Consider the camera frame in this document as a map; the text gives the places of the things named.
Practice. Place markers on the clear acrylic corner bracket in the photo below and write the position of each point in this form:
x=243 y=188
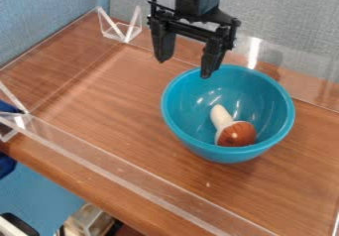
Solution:
x=116 y=30

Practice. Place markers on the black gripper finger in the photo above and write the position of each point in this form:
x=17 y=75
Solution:
x=212 y=57
x=163 y=40

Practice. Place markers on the clear acrylic barrier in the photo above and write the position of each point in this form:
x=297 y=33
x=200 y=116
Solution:
x=149 y=203
x=308 y=75

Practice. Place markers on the clear acrylic back barrier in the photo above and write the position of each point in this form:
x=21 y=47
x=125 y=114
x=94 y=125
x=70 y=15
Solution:
x=308 y=75

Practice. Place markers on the clear acrylic front barrier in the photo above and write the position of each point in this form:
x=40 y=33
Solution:
x=149 y=203

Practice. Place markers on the brown and white mushroom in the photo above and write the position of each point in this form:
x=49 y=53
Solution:
x=232 y=133

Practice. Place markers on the blue plastic bowl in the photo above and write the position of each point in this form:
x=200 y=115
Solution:
x=252 y=97

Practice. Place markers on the black and white object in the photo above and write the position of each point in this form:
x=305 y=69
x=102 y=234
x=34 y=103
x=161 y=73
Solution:
x=12 y=226

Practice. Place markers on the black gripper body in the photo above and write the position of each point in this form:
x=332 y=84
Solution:
x=196 y=19

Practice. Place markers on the metal frame under table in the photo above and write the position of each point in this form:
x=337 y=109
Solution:
x=89 y=221

